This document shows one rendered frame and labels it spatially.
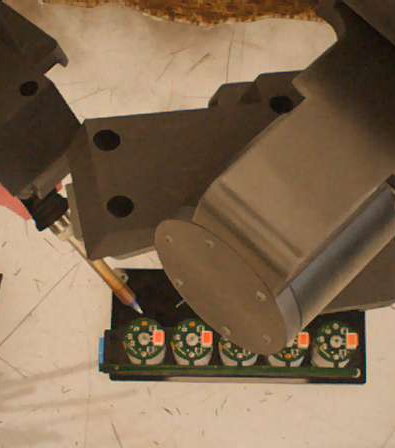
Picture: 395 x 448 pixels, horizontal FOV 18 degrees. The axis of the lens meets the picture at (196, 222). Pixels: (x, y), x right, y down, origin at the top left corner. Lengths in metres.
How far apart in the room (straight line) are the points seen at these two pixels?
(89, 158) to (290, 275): 0.11
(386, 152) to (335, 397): 0.42
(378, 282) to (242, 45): 0.36
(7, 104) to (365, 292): 0.17
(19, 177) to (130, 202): 0.10
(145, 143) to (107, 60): 0.41
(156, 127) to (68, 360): 0.37
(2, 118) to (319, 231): 0.19
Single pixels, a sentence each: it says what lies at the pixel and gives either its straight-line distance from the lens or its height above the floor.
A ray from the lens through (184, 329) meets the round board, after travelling 0.74.
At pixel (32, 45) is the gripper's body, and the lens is 0.63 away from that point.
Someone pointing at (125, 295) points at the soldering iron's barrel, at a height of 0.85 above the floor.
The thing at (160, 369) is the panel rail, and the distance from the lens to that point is 0.73.
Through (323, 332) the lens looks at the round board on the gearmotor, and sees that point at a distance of 0.74.
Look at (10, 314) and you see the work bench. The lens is 0.81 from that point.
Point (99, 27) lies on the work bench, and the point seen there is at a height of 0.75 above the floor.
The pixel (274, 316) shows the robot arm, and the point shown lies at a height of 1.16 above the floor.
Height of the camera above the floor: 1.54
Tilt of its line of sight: 75 degrees down
